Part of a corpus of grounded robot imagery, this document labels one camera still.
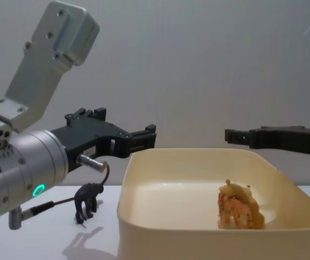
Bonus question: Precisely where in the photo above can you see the thin dark gripper cable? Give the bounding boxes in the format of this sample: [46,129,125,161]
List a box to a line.
[21,154,111,219]

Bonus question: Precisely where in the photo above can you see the cream plastic bin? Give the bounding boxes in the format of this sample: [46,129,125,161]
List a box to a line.
[116,147,310,260]

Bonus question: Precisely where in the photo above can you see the white table cloth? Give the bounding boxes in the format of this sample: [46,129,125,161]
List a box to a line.
[0,185,310,260]

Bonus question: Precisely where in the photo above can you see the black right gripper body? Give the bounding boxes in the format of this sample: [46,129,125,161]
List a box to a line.
[248,125,310,155]

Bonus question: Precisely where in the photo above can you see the orange toy tiger figure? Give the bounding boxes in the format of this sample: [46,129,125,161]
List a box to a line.
[217,189,255,230]

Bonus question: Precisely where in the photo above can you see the yellow toy animal figure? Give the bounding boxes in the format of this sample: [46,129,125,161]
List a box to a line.
[219,178,266,230]

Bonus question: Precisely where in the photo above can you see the black toy monkey figure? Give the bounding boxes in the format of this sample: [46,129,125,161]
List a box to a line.
[74,183,104,224]

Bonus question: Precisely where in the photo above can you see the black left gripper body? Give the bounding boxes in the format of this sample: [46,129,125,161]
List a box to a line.
[50,107,130,174]

